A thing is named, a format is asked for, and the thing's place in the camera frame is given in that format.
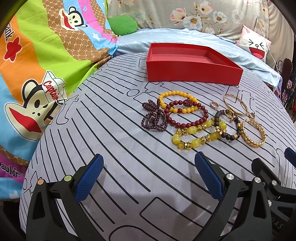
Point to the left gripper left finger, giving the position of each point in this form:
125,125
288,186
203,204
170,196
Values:
54,211

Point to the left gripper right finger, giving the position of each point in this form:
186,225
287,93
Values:
253,221

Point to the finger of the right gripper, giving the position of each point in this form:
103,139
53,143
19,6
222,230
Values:
290,155
267,177

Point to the thin gold bangle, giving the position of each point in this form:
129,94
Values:
245,107

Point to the dark garnet bead strand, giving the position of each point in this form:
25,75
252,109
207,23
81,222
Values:
155,119

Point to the dark red chair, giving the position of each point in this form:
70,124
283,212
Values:
285,68

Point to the pink bunny face cushion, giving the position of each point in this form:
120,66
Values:
254,43

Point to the red cardboard tray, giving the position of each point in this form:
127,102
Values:
190,63

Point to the grey floral bedsheet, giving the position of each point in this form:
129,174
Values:
222,18

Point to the colourful cartoon monkey quilt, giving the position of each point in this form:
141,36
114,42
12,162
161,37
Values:
47,49

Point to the light blue pillow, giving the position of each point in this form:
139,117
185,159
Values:
140,41

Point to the green plush cushion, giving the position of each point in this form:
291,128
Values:
123,25

